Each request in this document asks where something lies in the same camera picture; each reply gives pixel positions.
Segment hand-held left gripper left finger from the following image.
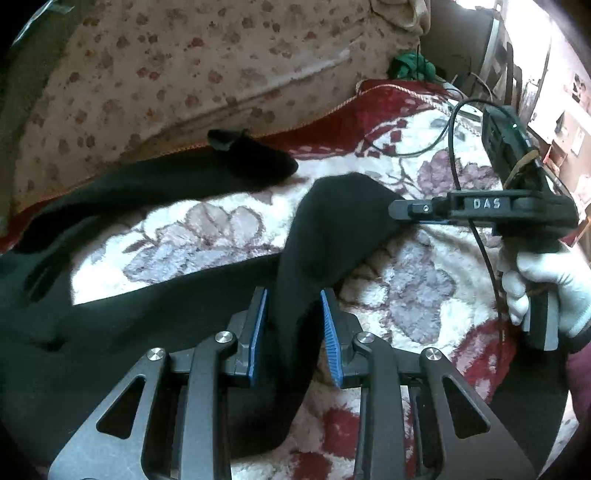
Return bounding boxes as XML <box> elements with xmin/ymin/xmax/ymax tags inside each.
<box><xmin>48</xmin><ymin>286</ymin><xmax>269</xmax><ymax>480</ymax></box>

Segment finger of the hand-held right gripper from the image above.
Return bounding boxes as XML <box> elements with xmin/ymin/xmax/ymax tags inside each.
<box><xmin>389</xmin><ymin>196</ymin><xmax>450</xmax><ymax>224</ymax></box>

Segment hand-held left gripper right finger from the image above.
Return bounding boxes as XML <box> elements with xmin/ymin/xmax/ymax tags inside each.
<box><xmin>320</xmin><ymin>288</ymin><xmax>536</xmax><ymax>480</ymax></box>

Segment black pants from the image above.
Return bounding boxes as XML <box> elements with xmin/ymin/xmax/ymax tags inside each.
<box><xmin>0</xmin><ymin>134</ymin><xmax>416</xmax><ymax>467</ymax></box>

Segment person's right forearm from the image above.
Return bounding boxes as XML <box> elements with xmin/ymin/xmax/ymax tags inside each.
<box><xmin>568</xmin><ymin>339</ymin><xmax>591</xmax><ymax>421</ymax></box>

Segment person's right hand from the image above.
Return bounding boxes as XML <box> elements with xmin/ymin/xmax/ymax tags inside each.
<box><xmin>498</xmin><ymin>240</ymin><xmax>591</xmax><ymax>340</ymax></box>

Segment red white floral blanket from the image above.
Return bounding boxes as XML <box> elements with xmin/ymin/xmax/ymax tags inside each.
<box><xmin>0</xmin><ymin>78</ymin><xmax>583</xmax><ymax>480</ymax></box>

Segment green cloth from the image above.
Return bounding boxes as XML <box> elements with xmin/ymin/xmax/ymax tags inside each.
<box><xmin>387</xmin><ymin>50</ymin><xmax>437</xmax><ymax>81</ymax></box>

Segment wooden furniture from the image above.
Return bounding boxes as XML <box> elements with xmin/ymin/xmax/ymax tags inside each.
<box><xmin>480</xmin><ymin>0</ymin><xmax>555</xmax><ymax>116</ymax></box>

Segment cream pillow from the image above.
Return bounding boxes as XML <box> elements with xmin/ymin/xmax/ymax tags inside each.
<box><xmin>372</xmin><ymin>0</ymin><xmax>430</xmax><ymax>33</ymax></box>

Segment beige floral pillow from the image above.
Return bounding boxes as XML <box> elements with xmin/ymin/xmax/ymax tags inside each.
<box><xmin>9</xmin><ymin>0</ymin><xmax>426</xmax><ymax>213</ymax></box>

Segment black cable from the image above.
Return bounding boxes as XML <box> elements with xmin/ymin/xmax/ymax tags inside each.
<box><xmin>369</xmin><ymin>99</ymin><xmax>509</xmax><ymax>324</ymax></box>

